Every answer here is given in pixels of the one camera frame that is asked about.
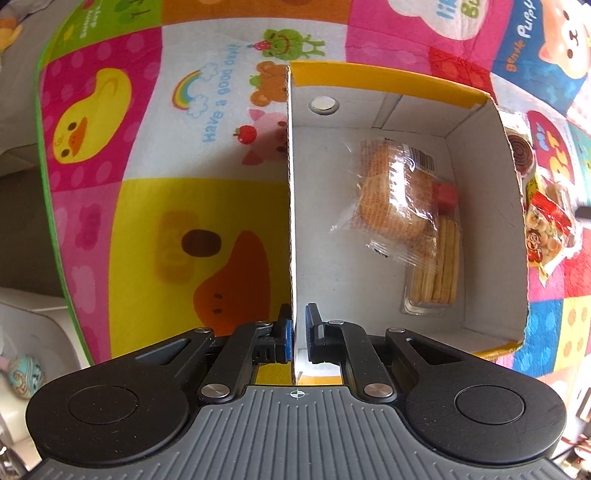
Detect white furniture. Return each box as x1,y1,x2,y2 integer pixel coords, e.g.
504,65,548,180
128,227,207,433
0,286,93,462

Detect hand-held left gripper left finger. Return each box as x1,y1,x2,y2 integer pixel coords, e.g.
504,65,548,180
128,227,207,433
134,303,294,404

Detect clear round bread packet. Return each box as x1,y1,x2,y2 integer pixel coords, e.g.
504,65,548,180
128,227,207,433
330,138,439,267

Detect cracker stick tray red dip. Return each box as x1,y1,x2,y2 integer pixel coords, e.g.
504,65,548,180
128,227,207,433
401,181,462,317

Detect brown roll cake packet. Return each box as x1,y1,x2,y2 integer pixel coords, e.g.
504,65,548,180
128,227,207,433
501,108,536,178

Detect red yellow biscuit snack bag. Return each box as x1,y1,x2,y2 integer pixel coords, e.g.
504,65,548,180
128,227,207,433
524,175,585,280

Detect colourful cartoon printed blanket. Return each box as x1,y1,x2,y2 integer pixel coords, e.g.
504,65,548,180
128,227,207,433
34,0,591,402

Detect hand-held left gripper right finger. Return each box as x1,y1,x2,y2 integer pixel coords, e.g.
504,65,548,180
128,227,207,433
306,303,463,404

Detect teal patterned egg ornament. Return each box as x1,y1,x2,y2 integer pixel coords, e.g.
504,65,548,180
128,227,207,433
6,354,46,398

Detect yellow cardboard box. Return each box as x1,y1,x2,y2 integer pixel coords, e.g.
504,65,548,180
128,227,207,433
285,61,532,386

